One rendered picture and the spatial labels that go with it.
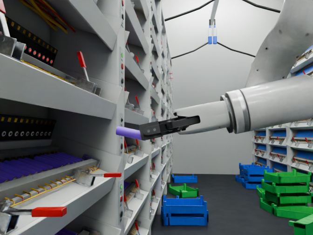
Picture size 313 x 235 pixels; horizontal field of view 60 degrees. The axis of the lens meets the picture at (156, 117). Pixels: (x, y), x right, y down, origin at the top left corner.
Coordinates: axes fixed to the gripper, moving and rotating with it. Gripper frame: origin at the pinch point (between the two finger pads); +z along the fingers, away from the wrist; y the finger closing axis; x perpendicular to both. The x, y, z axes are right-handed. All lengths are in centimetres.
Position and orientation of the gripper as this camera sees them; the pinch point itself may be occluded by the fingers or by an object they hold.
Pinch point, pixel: (151, 130)
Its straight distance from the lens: 54.9
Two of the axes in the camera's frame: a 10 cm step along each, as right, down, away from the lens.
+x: 2.1, 9.7, -0.8
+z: -9.7, 2.2, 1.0
